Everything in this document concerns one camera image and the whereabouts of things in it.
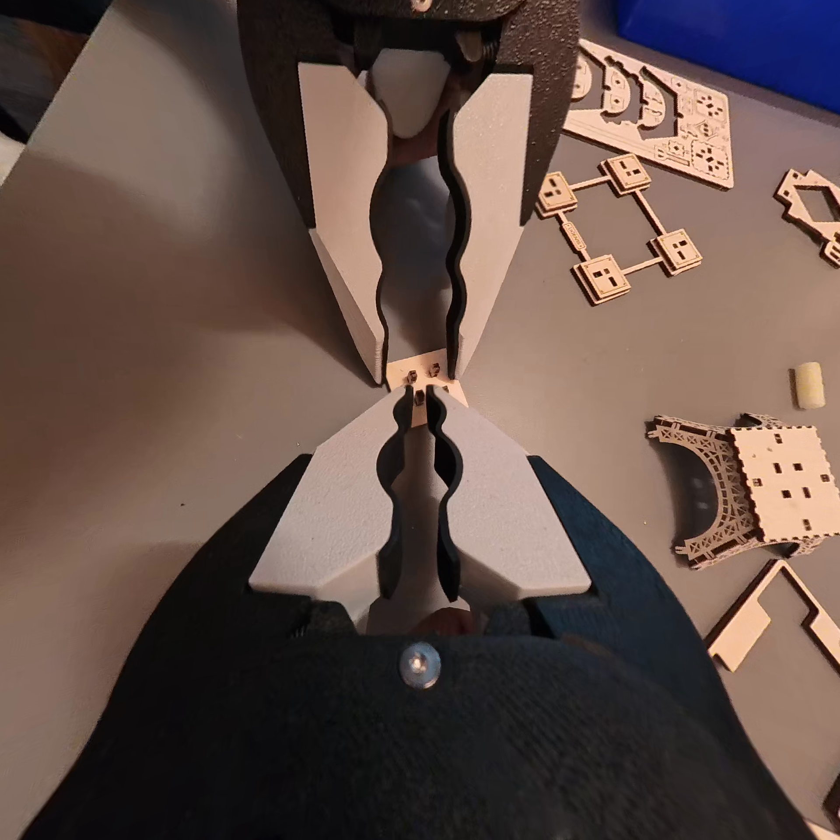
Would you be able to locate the wooden four-square frame piece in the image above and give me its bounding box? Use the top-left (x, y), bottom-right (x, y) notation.
top-left (535, 152), bottom-right (704, 308)

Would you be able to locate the wooden puzzle sheet with arches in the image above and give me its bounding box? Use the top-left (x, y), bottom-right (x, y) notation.
top-left (563, 38), bottom-right (735, 191)

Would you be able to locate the partly emptied wooden puzzle sheet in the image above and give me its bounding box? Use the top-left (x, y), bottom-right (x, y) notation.
top-left (705, 558), bottom-right (840, 673)

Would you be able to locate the notched wooden frame piece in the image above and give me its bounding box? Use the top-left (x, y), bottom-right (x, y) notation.
top-left (780, 167), bottom-right (840, 269)

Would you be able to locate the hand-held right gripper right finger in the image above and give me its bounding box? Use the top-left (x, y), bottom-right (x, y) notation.
top-left (425, 386), bottom-right (593, 634)

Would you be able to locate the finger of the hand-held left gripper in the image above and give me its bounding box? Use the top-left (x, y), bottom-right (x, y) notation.
top-left (437, 72), bottom-right (534, 382)
top-left (298, 62), bottom-right (396, 386)

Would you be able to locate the person's right hand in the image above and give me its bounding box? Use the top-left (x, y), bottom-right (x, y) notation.
top-left (430, 605), bottom-right (476, 636)

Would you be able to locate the pale wax cylinder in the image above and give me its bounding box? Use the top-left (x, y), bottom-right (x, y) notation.
top-left (793, 361), bottom-right (826, 411)

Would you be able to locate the blue plastic bin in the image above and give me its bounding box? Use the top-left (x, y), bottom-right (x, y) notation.
top-left (613, 0), bottom-right (840, 114)

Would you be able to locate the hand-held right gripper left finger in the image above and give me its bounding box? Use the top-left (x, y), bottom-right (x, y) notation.
top-left (248, 391), bottom-right (411, 636)

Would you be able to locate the small square wooden plate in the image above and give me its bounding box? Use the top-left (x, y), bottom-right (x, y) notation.
top-left (384, 346), bottom-right (471, 431)

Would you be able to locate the wooden lattice tower base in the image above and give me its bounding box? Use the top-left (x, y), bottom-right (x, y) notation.
top-left (645, 412), bottom-right (840, 571)

